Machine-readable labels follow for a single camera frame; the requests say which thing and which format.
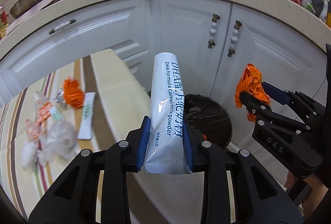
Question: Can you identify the drawer porcelain handle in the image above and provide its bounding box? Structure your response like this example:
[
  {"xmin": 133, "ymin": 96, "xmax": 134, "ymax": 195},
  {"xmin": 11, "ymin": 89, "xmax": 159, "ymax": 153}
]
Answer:
[{"xmin": 49, "ymin": 19, "xmax": 76, "ymax": 34}]

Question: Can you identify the silver foil wrapper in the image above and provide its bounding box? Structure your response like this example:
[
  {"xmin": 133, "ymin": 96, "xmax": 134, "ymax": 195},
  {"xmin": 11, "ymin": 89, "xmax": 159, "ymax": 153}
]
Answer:
[{"xmin": 53, "ymin": 88, "xmax": 67, "ymax": 106}]

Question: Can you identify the right door porcelain handle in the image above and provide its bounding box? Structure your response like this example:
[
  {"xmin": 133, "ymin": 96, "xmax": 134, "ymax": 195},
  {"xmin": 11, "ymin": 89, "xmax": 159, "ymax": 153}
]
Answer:
[{"xmin": 227, "ymin": 20, "xmax": 242, "ymax": 57}]

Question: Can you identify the condiment rack with bottles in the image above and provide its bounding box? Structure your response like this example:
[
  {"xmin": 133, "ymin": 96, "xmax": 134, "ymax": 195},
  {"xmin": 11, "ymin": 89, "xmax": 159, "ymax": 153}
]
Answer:
[{"xmin": 0, "ymin": 6, "xmax": 9, "ymax": 39}]

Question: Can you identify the white spray bottle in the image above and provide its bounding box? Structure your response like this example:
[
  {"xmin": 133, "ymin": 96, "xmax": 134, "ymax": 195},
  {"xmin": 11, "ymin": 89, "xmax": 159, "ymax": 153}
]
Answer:
[{"xmin": 319, "ymin": 0, "xmax": 330, "ymax": 24}]

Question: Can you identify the white DHA milk powder sachet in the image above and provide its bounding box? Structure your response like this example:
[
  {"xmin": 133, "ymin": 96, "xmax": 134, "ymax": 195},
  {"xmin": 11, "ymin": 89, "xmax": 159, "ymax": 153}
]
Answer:
[{"xmin": 145, "ymin": 52, "xmax": 190, "ymax": 175}]

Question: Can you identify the black lined trash bin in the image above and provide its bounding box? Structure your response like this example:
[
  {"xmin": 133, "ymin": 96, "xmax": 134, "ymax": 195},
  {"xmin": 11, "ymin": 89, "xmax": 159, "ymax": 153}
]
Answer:
[{"xmin": 184, "ymin": 94, "xmax": 232, "ymax": 149}]

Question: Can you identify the person right hand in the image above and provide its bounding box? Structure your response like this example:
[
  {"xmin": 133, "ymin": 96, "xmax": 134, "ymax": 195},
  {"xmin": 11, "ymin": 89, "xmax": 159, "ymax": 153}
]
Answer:
[{"xmin": 284, "ymin": 172, "xmax": 329, "ymax": 218}]

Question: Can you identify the white corner cabinet door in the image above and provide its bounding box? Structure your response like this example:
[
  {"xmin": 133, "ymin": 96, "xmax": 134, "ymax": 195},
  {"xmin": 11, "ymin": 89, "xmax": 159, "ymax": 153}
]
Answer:
[{"xmin": 148, "ymin": 0, "xmax": 232, "ymax": 96}]

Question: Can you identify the white tissue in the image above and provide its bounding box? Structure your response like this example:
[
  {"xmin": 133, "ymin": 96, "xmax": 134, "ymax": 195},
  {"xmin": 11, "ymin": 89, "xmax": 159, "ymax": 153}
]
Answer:
[{"xmin": 22, "ymin": 141, "xmax": 38, "ymax": 170}]

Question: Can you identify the white drawer cabinet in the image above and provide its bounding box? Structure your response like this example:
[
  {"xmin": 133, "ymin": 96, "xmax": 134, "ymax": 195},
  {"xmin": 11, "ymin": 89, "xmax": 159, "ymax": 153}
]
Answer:
[{"xmin": 1, "ymin": 0, "xmax": 152, "ymax": 104}]

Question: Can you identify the white green text sachet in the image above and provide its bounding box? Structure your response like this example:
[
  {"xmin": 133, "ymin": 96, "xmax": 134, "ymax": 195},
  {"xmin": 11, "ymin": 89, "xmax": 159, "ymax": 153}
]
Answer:
[{"xmin": 77, "ymin": 92, "xmax": 95, "ymax": 140}]

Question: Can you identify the large orange plastic bag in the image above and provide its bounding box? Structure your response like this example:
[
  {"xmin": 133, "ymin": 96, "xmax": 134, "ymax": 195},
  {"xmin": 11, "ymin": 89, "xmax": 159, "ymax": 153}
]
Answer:
[{"xmin": 235, "ymin": 63, "xmax": 270, "ymax": 108}]

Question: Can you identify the orange white snack wrapper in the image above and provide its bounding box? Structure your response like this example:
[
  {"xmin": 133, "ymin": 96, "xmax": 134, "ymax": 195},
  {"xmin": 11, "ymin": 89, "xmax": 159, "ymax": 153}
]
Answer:
[{"xmin": 34, "ymin": 92, "xmax": 53, "ymax": 124}]

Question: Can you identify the white right cabinet door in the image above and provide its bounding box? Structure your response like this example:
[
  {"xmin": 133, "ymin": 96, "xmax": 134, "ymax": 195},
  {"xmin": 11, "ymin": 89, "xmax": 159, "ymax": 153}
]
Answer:
[{"xmin": 211, "ymin": 5, "xmax": 327, "ymax": 154}]

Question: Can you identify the pink clear wrapper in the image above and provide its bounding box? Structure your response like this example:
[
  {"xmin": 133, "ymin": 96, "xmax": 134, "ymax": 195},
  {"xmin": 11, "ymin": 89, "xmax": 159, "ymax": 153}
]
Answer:
[{"xmin": 25, "ymin": 119, "xmax": 44, "ymax": 142}]

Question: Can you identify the clear plastic wrap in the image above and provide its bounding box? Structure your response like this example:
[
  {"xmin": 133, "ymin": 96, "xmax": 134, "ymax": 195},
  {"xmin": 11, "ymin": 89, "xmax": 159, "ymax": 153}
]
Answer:
[{"xmin": 38, "ymin": 120, "xmax": 77, "ymax": 166}]

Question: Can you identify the corner door porcelain handle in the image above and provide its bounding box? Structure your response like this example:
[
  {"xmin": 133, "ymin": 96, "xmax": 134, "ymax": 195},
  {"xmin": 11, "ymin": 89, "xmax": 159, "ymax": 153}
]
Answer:
[{"xmin": 207, "ymin": 14, "xmax": 221, "ymax": 49}]

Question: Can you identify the small orange bag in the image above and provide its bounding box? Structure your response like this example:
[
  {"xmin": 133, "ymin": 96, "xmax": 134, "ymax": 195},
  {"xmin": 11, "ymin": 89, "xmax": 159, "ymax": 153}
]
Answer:
[{"xmin": 63, "ymin": 78, "xmax": 84, "ymax": 109}]

